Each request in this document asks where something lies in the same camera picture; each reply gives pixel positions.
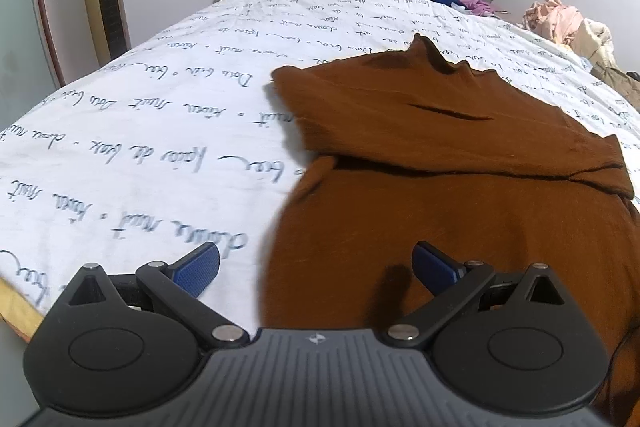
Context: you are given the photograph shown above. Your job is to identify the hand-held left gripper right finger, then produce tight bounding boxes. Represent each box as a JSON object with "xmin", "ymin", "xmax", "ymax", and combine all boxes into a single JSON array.
[{"xmin": 386, "ymin": 241, "xmax": 571, "ymax": 350}]

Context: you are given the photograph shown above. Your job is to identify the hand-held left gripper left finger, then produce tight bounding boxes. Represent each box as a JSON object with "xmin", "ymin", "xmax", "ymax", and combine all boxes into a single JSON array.
[{"xmin": 59, "ymin": 242, "xmax": 250, "ymax": 350}]

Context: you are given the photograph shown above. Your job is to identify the brown knit sweater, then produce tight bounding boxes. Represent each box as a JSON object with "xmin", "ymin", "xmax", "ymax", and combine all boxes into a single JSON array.
[{"xmin": 257, "ymin": 34, "xmax": 640, "ymax": 427}]

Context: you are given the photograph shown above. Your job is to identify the pink clothes pile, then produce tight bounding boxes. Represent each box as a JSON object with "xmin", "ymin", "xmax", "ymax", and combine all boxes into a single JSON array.
[{"xmin": 522, "ymin": 0, "xmax": 583, "ymax": 48}]

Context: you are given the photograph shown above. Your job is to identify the white script-printed bedsheet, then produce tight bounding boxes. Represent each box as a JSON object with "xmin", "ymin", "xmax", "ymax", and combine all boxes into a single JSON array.
[{"xmin": 0, "ymin": 0, "xmax": 640, "ymax": 325}]

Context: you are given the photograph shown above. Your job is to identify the purple cloth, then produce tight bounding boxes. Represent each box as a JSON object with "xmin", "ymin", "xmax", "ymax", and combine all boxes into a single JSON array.
[{"xmin": 457, "ymin": 0, "xmax": 506, "ymax": 18}]

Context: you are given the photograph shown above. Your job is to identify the cream cloth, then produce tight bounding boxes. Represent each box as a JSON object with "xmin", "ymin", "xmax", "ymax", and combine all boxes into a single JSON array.
[{"xmin": 570, "ymin": 18, "xmax": 615, "ymax": 68}]

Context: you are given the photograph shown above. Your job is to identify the wooden bed frame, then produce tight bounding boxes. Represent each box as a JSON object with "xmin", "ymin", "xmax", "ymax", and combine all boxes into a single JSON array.
[{"xmin": 0, "ymin": 279, "xmax": 46, "ymax": 340}]

